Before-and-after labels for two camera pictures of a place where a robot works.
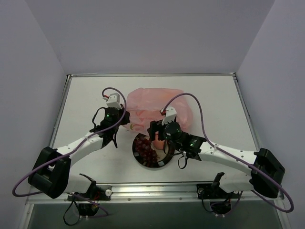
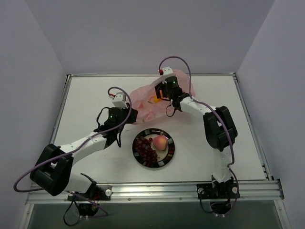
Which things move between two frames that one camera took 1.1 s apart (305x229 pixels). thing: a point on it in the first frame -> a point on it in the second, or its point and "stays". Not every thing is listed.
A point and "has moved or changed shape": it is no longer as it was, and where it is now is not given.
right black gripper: x=155 y=130 -> x=157 y=89
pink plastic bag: x=146 y=105 has moved or changed shape
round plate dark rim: x=164 y=156 stays
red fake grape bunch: x=145 y=151 stays
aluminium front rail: x=186 y=193 stays
